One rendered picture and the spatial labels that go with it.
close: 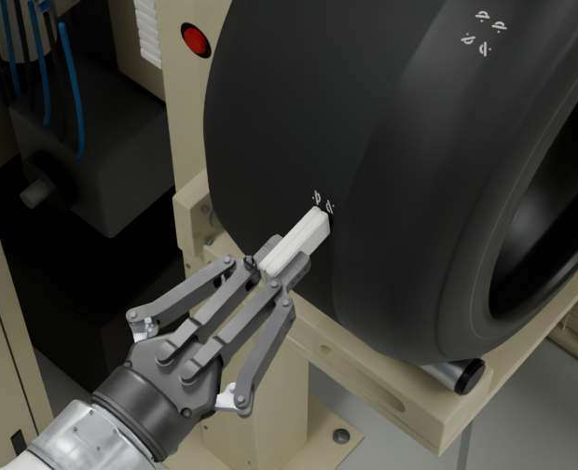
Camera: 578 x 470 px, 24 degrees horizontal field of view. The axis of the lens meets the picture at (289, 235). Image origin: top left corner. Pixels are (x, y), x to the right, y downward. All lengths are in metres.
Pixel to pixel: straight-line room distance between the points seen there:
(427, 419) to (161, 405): 0.49
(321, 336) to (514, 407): 1.01
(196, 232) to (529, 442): 1.06
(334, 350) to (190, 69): 0.35
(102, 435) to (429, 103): 0.35
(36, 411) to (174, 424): 1.11
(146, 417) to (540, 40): 0.40
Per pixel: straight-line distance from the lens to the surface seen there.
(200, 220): 1.51
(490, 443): 2.41
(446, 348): 1.22
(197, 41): 1.47
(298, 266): 1.08
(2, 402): 2.02
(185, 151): 1.66
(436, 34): 1.04
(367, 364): 1.46
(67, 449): 1.01
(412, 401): 1.45
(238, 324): 1.06
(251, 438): 2.17
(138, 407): 1.02
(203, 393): 1.04
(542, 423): 2.44
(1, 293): 1.85
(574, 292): 1.61
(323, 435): 2.38
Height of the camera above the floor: 2.13
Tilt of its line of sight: 55 degrees down
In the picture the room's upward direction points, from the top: straight up
